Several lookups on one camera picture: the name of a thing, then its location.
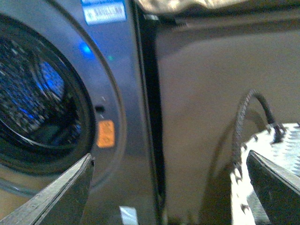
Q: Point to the grey front-load washing machine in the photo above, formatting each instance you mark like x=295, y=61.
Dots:
x=59, y=77

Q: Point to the orange warning sticker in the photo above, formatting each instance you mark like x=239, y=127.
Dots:
x=106, y=134

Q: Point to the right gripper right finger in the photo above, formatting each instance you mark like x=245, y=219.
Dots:
x=277, y=189

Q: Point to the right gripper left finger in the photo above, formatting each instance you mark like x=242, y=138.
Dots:
x=62, y=202

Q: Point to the blue white energy label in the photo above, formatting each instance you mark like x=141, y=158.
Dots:
x=103, y=11

